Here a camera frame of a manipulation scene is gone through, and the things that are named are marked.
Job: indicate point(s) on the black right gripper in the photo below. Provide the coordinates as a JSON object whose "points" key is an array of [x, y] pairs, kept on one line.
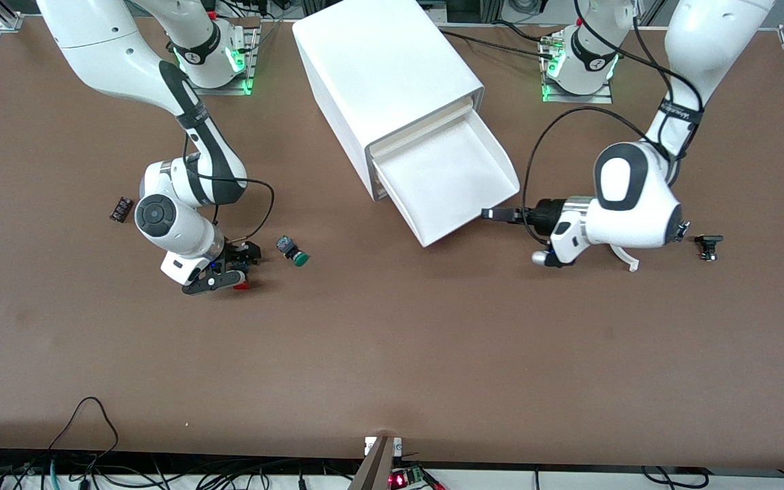
{"points": [[237, 254]]}

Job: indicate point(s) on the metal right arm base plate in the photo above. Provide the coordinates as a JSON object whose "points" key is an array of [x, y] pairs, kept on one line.
{"points": [[215, 90]]}

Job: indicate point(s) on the circuit board with red light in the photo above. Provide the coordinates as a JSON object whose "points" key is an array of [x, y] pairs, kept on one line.
{"points": [[405, 478]]}

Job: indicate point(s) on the red push button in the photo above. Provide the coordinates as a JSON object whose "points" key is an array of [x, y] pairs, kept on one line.
{"points": [[241, 286]]}

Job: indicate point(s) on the small grey metal part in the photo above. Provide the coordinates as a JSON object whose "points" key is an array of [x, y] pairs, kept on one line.
{"points": [[685, 228]]}

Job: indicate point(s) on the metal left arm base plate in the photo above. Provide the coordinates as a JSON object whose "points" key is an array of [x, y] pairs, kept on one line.
{"points": [[576, 99]]}

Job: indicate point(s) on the green push button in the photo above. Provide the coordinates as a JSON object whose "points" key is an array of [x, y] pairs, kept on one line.
{"points": [[293, 252]]}

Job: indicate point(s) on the small black flat component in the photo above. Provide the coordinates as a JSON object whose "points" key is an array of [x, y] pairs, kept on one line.
{"points": [[708, 240]]}

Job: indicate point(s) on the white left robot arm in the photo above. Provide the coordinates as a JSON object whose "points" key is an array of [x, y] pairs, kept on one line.
{"points": [[637, 204]]}

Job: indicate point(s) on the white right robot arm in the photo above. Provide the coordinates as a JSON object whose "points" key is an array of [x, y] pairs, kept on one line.
{"points": [[106, 47]]}

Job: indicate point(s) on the camera mount post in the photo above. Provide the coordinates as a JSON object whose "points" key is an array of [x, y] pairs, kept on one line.
{"points": [[375, 469]]}

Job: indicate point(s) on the white curved plastic arc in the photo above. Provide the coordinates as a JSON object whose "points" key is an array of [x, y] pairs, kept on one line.
{"points": [[629, 260]]}

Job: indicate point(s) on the small black contact block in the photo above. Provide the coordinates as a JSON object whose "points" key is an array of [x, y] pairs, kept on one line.
{"points": [[121, 209]]}

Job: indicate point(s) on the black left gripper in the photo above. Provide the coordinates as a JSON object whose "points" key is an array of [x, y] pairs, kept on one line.
{"points": [[546, 212]]}

